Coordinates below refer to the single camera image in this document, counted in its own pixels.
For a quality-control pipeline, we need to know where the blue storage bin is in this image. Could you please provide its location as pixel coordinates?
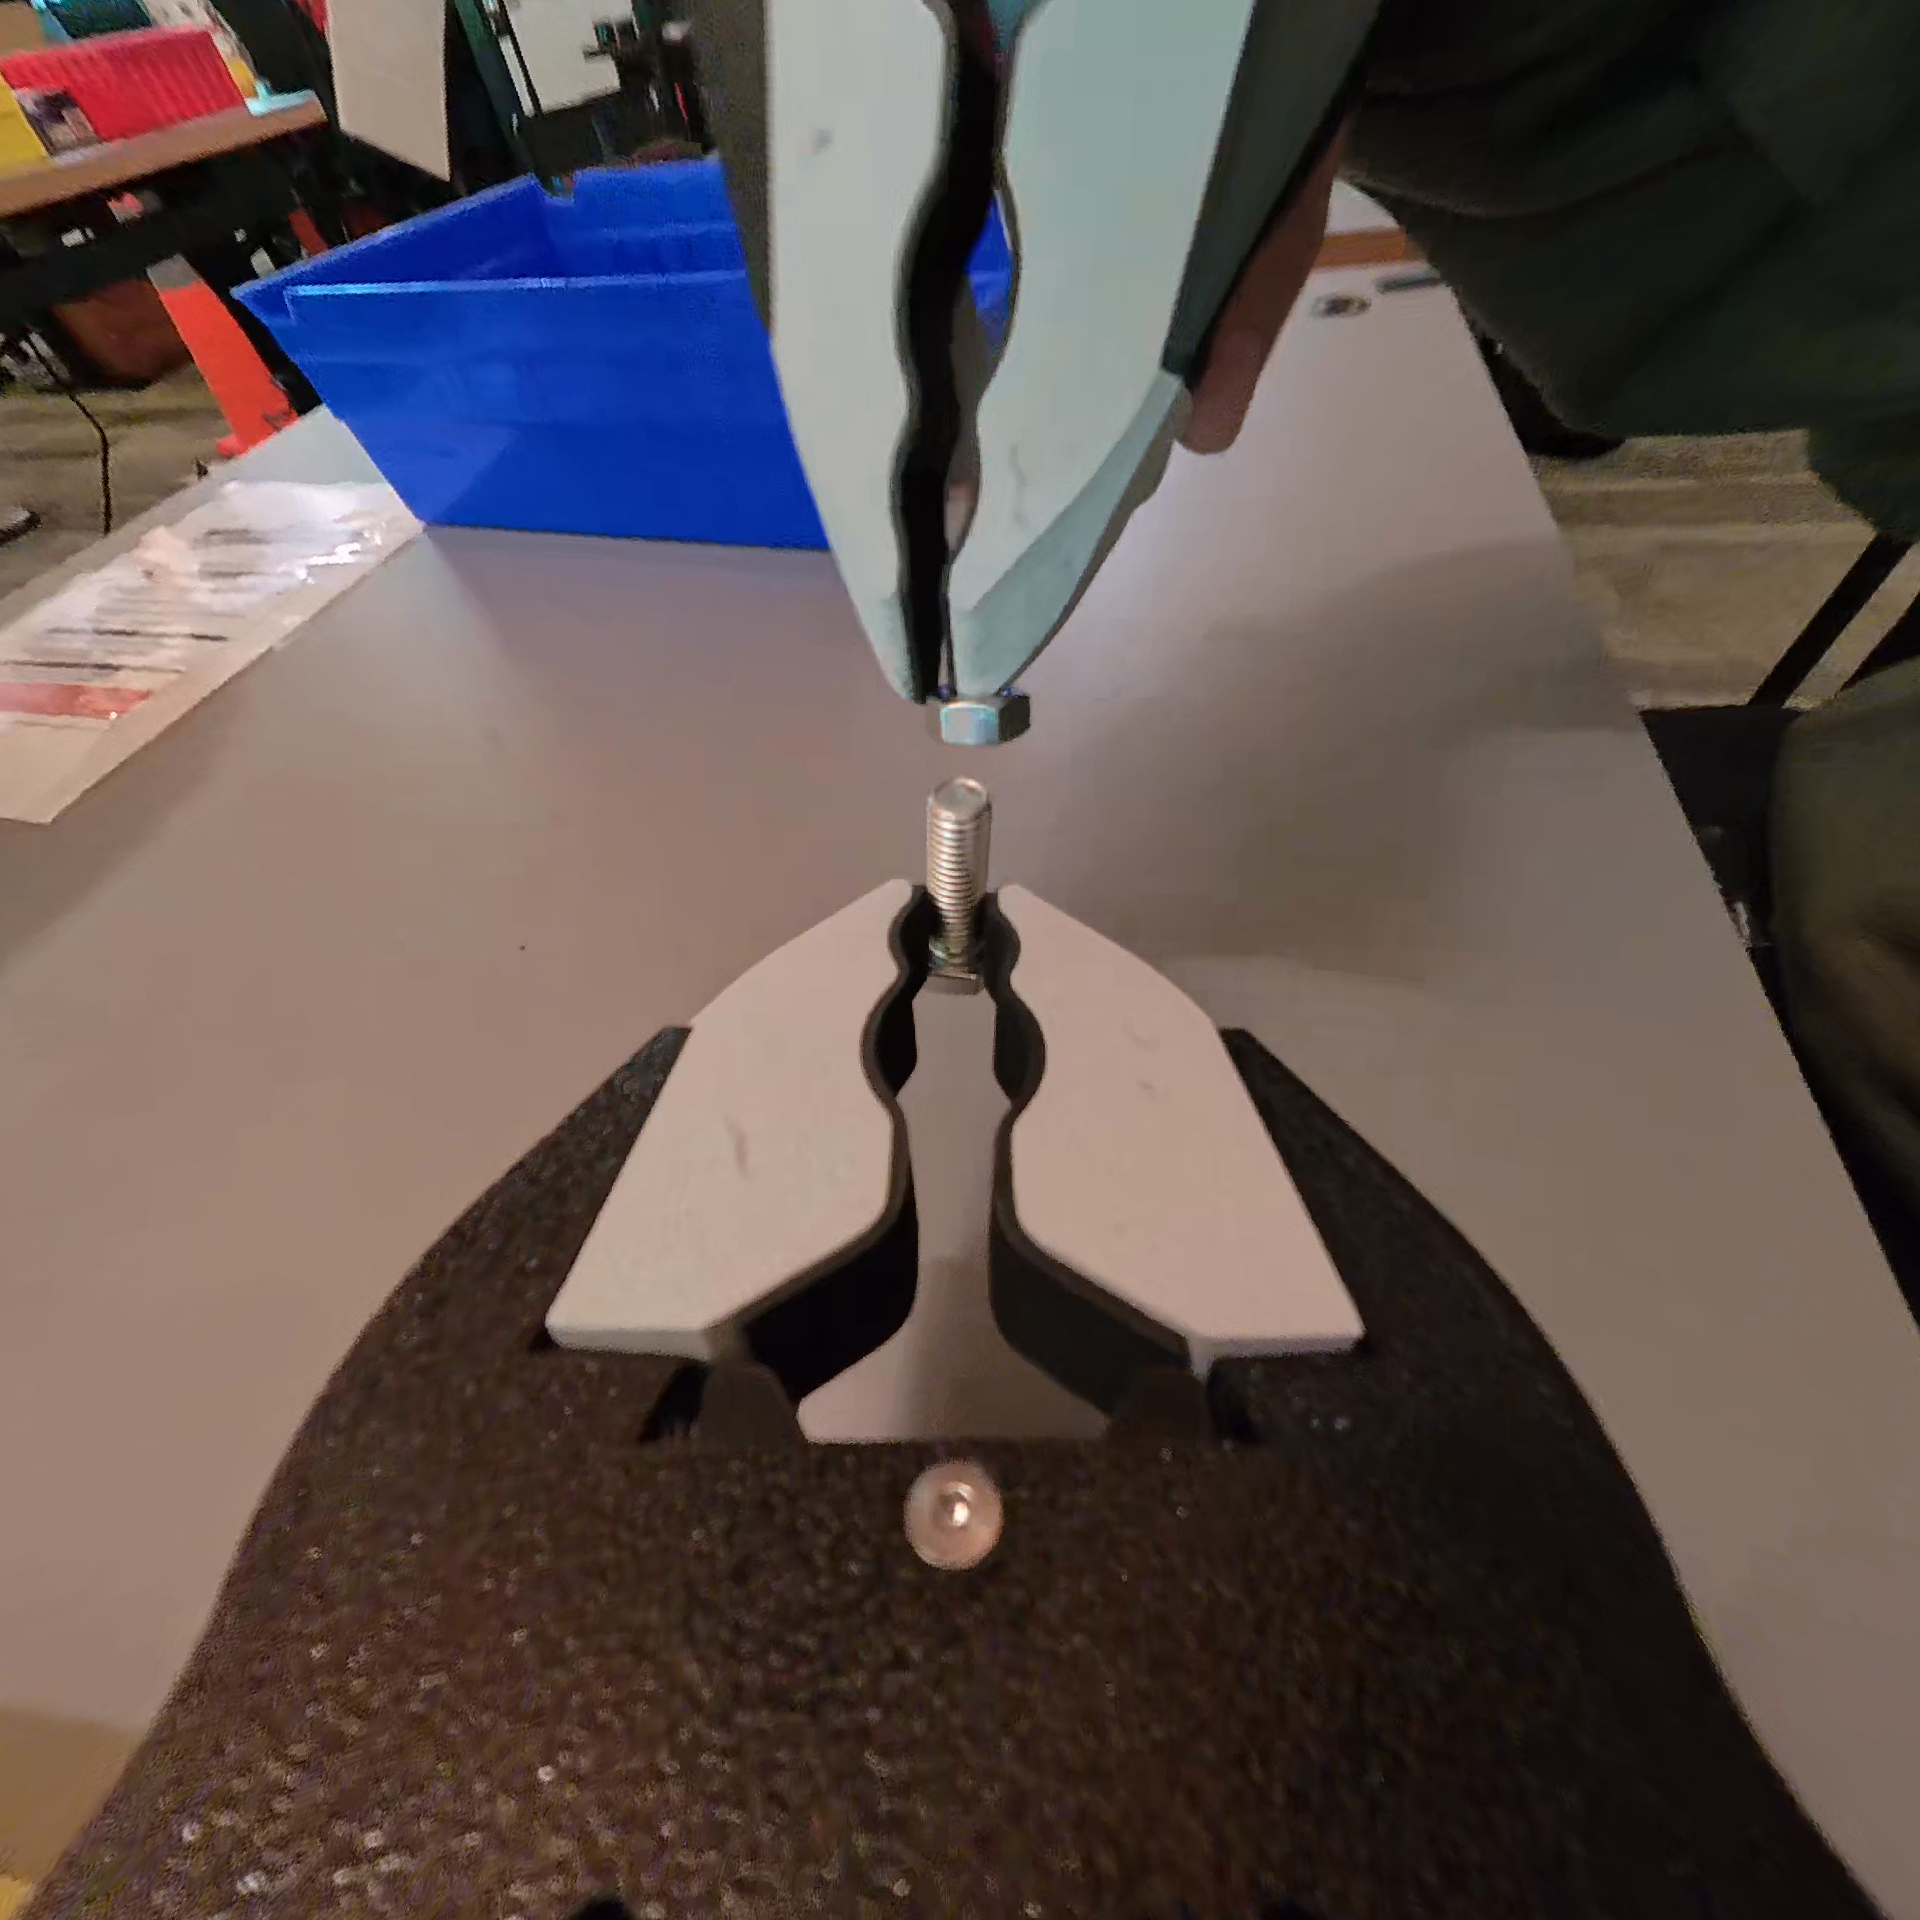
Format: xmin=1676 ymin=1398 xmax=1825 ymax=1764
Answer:
xmin=231 ymin=157 xmax=1021 ymax=553

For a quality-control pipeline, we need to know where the orange traffic cone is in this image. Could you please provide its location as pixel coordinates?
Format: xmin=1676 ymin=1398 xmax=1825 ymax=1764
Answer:
xmin=151 ymin=255 xmax=325 ymax=460

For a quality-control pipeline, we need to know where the red storage bin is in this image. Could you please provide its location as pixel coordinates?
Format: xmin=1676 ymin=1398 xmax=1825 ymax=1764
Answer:
xmin=0 ymin=28 xmax=249 ymax=144

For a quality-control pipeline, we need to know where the black cable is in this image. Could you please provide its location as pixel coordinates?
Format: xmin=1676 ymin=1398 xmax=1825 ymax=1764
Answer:
xmin=0 ymin=321 xmax=120 ymax=542

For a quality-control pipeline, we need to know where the grey board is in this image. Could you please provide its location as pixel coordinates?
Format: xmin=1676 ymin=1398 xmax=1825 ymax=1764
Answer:
xmin=327 ymin=0 xmax=454 ymax=183

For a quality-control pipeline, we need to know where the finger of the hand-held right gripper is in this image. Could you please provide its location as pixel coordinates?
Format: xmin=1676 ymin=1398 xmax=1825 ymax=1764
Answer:
xmin=696 ymin=0 xmax=998 ymax=705
xmin=936 ymin=0 xmax=1383 ymax=704

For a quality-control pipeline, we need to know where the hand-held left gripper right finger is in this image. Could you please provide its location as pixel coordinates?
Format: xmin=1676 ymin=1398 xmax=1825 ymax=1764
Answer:
xmin=975 ymin=881 xmax=1367 ymax=1404

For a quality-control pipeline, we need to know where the wooden background table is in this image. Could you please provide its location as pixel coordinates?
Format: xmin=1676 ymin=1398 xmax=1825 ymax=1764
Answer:
xmin=0 ymin=94 xmax=332 ymax=332

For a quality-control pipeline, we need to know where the person's right forearm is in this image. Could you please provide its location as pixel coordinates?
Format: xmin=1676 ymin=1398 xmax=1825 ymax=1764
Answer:
xmin=1318 ymin=0 xmax=1920 ymax=542

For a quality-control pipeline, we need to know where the person's olive jacket torso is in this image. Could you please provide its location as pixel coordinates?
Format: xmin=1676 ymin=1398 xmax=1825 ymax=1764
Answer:
xmin=1769 ymin=696 xmax=1920 ymax=1248

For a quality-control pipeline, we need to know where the person's right hand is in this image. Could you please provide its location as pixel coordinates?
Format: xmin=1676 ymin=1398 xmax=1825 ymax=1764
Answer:
xmin=1176 ymin=88 xmax=1360 ymax=456

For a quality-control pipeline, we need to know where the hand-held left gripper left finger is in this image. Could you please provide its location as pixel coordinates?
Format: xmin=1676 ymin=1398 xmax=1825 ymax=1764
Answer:
xmin=543 ymin=880 xmax=921 ymax=1404

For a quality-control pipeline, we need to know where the laminated sheet with red label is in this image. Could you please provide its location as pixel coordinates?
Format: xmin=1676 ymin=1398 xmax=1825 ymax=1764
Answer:
xmin=0 ymin=478 xmax=424 ymax=825

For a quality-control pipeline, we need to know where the silver bolt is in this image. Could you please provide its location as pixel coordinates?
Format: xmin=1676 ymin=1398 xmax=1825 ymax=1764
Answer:
xmin=918 ymin=775 xmax=993 ymax=994

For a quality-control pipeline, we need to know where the grey desk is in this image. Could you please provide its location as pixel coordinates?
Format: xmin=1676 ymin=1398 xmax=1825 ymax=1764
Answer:
xmin=0 ymin=262 xmax=1920 ymax=1920

